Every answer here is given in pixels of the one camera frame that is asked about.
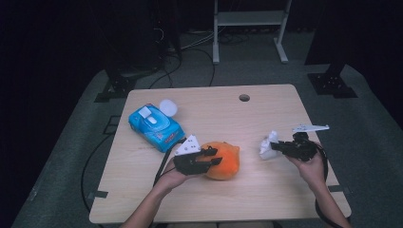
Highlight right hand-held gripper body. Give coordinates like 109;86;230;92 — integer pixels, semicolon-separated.
282;123;331;162

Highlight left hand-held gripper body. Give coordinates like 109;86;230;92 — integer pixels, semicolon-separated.
172;134;210;177

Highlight white wet wipe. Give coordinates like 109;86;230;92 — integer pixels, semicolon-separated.
259;129;281;162

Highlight orange plush toy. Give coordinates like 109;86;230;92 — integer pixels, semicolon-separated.
198;141;241;181

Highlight blue wet wipe pack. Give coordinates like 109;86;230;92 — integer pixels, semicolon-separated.
127;99;186;154

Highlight person's left hand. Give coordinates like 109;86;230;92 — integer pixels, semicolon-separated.
154;158;204;193

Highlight person's right hand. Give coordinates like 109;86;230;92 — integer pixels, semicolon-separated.
286;143;328;193

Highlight black stand base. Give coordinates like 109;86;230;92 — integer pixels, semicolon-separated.
93;60;160;104
306;61;359;100

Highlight white metal stand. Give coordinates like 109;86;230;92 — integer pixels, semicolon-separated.
212;0;294;66

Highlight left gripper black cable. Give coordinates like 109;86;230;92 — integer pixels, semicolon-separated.
152;137;188;188

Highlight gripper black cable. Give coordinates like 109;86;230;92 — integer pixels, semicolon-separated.
152;137;188;188
313;142;347;228

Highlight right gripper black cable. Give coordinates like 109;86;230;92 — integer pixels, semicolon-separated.
313;142;347;228

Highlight long black floor cable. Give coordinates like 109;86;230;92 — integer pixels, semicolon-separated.
80;134;111;213

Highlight white floor cables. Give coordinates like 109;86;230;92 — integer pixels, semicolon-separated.
180;29;221;52

